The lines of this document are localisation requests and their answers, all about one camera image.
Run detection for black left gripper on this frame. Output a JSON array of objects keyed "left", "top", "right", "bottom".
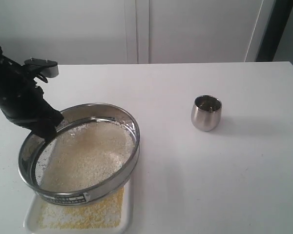
[{"left": 0, "top": 46, "right": 64, "bottom": 141}]

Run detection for round steel mesh sieve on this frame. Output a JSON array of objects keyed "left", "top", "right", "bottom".
[{"left": 18, "top": 103, "right": 140, "bottom": 206}]

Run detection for stainless steel cup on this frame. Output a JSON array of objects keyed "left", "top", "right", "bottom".
[{"left": 191, "top": 95, "right": 222, "bottom": 132}]

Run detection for yellow millet grains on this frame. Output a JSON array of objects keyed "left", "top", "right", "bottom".
[{"left": 37, "top": 188, "right": 124, "bottom": 230}]

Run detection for rice grain pile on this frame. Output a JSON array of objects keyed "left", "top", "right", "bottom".
[{"left": 38, "top": 121, "right": 135, "bottom": 193}]

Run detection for white cabinet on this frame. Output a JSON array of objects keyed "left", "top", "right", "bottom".
[{"left": 0, "top": 0, "right": 274, "bottom": 64}]

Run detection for clear plastic tray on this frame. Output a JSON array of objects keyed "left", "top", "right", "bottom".
[{"left": 23, "top": 179, "right": 133, "bottom": 234}]

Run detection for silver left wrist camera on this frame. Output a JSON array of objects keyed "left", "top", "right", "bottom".
[{"left": 24, "top": 58, "right": 59, "bottom": 78}]

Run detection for dark vertical post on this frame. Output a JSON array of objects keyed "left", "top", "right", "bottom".
[{"left": 255, "top": 0, "right": 293, "bottom": 62}]

